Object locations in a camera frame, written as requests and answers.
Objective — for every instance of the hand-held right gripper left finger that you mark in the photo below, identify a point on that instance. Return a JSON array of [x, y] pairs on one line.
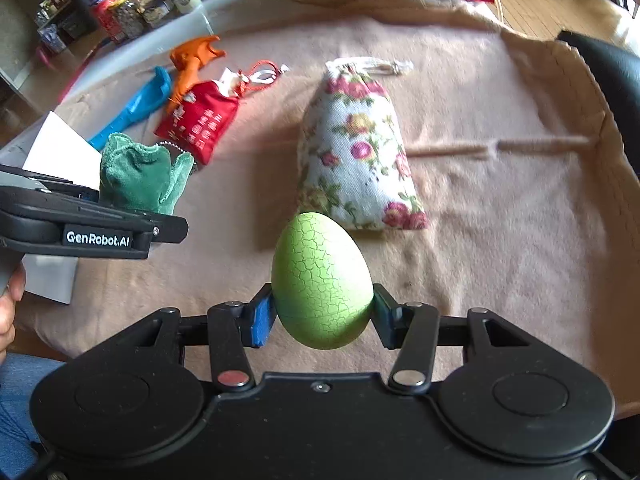
[[260, 320]]

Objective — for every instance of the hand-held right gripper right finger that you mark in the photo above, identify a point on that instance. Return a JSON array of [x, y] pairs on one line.
[[382, 317]]

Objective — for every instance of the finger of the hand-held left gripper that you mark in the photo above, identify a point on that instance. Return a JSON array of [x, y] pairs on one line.
[[170, 230]]

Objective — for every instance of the green crackled toy egg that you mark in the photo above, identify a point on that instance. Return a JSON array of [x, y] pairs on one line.
[[320, 280]]

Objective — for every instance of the white cardboard box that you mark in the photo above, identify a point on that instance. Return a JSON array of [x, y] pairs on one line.
[[55, 145]]

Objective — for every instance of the blue plastic toy rake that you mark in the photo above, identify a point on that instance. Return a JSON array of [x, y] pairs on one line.
[[145, 97]]

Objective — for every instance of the orange plastic toy drill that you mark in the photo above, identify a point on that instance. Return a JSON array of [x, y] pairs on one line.
[[192, 57]]

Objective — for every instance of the person's left hand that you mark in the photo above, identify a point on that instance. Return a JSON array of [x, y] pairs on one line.
[[7, 320]]

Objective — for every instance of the beige blanket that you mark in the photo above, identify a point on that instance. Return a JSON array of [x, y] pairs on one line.
[[500, 260]]

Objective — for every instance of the person's blue jeans leg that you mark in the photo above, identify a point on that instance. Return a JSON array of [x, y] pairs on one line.
[[20, 395]]

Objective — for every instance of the gold-lid jar of dried herbs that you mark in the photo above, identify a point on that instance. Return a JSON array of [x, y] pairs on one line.
[[129, 17]]

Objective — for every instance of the black cylinder appliance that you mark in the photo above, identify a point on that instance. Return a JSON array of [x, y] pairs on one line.
[[84, 7]]

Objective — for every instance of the glass-lid jar of tea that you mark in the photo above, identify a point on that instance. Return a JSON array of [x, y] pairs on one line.
[[155, 5]]

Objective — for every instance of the black leather chair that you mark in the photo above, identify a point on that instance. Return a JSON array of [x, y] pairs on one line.
[[610, 75]]

